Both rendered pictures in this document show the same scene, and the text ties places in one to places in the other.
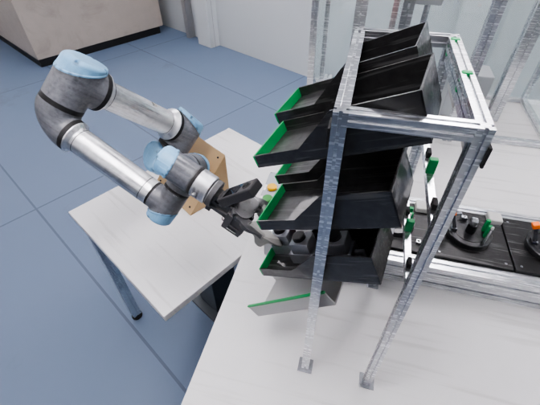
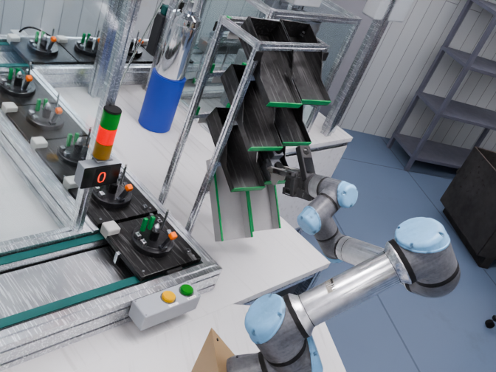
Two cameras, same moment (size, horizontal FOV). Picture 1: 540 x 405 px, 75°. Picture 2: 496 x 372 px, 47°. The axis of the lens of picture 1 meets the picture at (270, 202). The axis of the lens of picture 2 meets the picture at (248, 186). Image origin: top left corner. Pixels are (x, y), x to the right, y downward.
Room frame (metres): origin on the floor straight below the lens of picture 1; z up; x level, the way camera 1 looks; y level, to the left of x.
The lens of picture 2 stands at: (2.23, 0.50, 2.16)
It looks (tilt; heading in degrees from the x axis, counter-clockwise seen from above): 30 degrees down; 200
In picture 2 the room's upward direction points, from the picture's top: 23 degrees clockwise
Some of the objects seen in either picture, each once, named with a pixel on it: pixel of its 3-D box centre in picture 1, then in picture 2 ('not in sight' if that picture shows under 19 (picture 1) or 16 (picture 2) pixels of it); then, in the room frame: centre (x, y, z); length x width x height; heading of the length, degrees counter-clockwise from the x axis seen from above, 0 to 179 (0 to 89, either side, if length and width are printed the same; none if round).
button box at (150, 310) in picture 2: (272, 194); (165, 304); (1.06, -0.01, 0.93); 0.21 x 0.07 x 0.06; 165
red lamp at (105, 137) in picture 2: not in sight; (106, 133); (1.08, -0.36, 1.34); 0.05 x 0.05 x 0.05
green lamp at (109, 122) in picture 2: not in sight; (110, 118); (1.08, -0.36, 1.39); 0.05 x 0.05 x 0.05
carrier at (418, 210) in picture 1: (396, 214); (113, 185); (0.86, -0.44, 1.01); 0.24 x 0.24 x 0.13; 75
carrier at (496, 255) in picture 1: (472, 226); not in sight; (0.79, -0.68, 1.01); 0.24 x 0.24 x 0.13; 75
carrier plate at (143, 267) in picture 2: not in sight; (150, 244); (0.92, -0.19, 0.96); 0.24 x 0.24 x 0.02; 75
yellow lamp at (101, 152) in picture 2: not in sight; (102, 148); (1.08, -0.36, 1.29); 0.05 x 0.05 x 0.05
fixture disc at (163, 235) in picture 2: not in sight; (152, 240); (0.92, -0.19, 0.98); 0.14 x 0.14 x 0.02
